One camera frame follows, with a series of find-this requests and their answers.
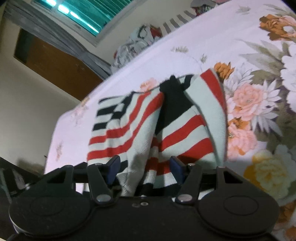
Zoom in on colourful folded cloth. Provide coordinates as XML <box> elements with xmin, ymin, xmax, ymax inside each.
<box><xmin>192</xmin><ymin>4</ymin><xmax>214</xmax><ymax>16</ymax></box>

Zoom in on pink grey folded blanket stack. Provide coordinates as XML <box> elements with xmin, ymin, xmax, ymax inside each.
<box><xmin>190</xmin><ymin>0</ymin><xmax>229</xmax><ymax>8</ymax></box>

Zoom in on brown wooden door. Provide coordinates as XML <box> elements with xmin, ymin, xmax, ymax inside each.
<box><xmin>14</xmin><ymin>29</ymin><xmax>102</xmax><ymax>101</ymax></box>

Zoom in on floral pink bed sheet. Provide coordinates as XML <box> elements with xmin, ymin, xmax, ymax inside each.
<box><xmin>45</xmin><ymin>1</ymin><xmax>295</xmax><ymax>240</ymax></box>

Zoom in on crumpled grey patterned clothes pile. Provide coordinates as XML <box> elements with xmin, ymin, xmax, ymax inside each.
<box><xmin>111</xmin><ymin>24</ymin><xmax>163</xmax><ymax>73</ymax></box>

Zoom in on grey curtain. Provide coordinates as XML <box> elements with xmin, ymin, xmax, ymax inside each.
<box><xmin>4</xmin><ymin>1</ymin><xmax>112</xmax><ymax>80</ymax></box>

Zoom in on teal curtained window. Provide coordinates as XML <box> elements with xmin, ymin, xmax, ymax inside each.
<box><xmin>30</xmin><ymin>1</ymin><xmax>145</xmax><ymax>47</ymax></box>

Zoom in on grey white striped cloth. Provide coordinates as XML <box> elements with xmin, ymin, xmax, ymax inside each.
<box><xmin>159</xmin><ymin>9</ymin><xmax>197</xmax><ymax>37</ymax></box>

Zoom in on striped red black white sweater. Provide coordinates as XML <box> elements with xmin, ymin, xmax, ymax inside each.
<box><xmin>87</xmin><ymin>69</ymin><xmax>226</xmax><ymax>196</ymax></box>

